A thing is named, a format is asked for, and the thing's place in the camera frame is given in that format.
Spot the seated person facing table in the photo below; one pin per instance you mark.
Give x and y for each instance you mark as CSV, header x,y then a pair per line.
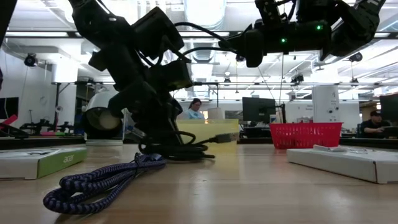
x,y
194,112

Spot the translucent yellow plastic bin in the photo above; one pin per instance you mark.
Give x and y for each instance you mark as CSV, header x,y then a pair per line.
x,y
211,129

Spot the flat white cardboard box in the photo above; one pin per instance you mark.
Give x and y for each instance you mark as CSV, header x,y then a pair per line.
x,y
342,163

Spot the white green acer box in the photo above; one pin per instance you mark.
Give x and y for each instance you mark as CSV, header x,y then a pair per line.
x,y
37,161

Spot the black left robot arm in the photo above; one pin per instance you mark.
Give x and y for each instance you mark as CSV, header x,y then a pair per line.
x,y
105,34

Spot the black table edge rail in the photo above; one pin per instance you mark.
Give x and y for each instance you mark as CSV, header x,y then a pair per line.
x,y
46,143

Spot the black workshop machinery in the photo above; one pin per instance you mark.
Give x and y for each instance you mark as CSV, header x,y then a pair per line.
x,y
46,126

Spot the white cylinder shade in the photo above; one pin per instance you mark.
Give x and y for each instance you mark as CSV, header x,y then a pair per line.
x,y
216,113

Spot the small white flat item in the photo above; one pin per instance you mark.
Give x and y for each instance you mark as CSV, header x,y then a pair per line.
x,y
329,148

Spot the black computer monitor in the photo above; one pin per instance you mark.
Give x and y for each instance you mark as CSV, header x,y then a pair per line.
x,y
258,109

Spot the black ceiling spotlight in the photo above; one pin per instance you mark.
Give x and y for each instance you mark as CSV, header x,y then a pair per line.
x,y
297,78
356,57
239,58
30,60

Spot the person with dark cap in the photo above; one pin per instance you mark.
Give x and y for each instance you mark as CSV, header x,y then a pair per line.
x,y
373,126

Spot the white pillar unit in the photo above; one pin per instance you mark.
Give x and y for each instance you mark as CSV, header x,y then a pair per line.
x,y
326,104

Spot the black wall screen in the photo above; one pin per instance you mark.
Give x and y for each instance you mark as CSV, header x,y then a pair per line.
x,y
8,108

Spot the silver ceiling air duct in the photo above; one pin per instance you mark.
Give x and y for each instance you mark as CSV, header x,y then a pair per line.
x,y
203,12

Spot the white cylindrical floor fan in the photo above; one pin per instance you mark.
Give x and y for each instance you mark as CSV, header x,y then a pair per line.
x,y
99,118

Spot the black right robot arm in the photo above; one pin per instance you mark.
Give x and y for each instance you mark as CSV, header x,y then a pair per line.
x,y
357,21

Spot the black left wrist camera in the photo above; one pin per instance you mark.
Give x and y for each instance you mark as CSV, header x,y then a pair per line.
x,y
171,74

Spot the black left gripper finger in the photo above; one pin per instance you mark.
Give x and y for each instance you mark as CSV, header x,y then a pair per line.
x,y
174,118
160,135

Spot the black monitor edge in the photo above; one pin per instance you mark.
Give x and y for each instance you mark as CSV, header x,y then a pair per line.
x,y
389,107

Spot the black overhead rig beam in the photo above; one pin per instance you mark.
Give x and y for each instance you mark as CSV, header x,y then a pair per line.
x,y
37,34

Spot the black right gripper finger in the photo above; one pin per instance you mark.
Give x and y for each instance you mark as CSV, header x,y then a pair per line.
x,y
236,45

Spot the red flat strip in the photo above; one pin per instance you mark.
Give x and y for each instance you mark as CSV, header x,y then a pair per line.
x,y
9,120

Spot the red plastic mesh basket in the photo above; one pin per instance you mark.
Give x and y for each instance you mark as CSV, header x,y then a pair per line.
x,y
306,135

